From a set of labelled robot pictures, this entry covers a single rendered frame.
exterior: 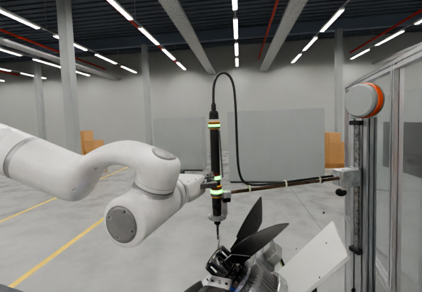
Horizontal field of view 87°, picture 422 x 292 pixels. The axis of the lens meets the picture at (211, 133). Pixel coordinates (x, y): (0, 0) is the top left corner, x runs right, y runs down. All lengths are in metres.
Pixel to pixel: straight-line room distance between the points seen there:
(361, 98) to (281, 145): 5.32
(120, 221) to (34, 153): 0.21
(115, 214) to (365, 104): 1.07
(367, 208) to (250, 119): 5.26
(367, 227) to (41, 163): 1.24
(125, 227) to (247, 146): 6.02
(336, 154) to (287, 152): 2.88
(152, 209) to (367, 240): 1.10
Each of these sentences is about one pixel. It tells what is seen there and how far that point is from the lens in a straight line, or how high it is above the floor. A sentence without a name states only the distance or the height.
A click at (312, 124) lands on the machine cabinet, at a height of 1.61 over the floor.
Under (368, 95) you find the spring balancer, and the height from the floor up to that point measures 1.90.
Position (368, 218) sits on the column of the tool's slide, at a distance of 1.30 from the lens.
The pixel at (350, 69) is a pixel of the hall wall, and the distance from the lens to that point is 14.49.
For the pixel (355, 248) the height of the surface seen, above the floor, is 1.19.
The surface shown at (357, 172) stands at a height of 1.56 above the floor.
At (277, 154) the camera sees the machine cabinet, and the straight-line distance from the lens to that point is 6.47.
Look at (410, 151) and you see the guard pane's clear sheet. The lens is 1.19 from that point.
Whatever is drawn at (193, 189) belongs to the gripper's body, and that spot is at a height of 1.66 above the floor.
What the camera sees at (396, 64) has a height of 2.02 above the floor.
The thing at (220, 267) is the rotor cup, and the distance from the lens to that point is 1.05.
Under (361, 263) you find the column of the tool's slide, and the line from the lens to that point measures 1.40.
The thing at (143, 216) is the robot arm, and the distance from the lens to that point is 0.39.
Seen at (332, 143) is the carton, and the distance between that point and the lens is 8.91.
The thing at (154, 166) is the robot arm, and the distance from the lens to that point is 0.39.
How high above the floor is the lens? 1.81
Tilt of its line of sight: 3 degrees down
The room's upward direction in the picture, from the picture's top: 2 degrees counter-clockwise
